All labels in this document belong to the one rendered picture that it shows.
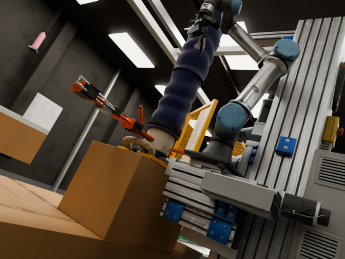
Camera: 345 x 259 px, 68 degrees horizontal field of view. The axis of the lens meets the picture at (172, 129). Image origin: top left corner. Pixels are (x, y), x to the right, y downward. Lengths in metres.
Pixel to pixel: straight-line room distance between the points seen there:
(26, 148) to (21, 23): 4.26
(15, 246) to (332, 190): 1.13
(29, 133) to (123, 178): 1.93
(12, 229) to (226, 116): 0.84
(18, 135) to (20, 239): 2.10
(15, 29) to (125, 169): 5.83
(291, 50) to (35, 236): 1.24
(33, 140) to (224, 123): 2.34
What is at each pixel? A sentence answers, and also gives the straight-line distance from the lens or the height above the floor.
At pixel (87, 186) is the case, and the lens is 1.39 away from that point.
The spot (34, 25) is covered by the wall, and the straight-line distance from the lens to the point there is 7.00.
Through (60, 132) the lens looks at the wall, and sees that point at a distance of 7.33.
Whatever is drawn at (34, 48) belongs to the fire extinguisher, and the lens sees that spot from 6.42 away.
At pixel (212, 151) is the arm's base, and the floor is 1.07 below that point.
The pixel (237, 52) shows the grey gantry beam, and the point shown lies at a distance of 4.10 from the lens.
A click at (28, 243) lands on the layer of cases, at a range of 1.02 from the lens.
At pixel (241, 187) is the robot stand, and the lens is 0.95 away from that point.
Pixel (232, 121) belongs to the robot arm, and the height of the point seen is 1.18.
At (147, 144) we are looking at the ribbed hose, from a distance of 1.40.
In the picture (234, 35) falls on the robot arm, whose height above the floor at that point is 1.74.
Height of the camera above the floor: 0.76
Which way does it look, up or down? 16 degrees up
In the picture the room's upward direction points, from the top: 24 degrees clockwise
